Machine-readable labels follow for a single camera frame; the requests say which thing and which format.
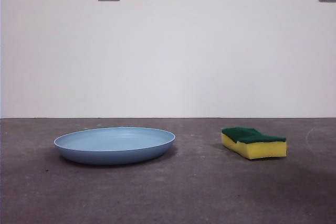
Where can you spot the blue round plate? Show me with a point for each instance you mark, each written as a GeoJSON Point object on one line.
{"type": "Point", "coordinates": [113, 153]}

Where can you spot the yellow sponge green scouring pad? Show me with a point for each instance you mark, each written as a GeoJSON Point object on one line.
{"type": "Point", "coordinates": [262, 150]}

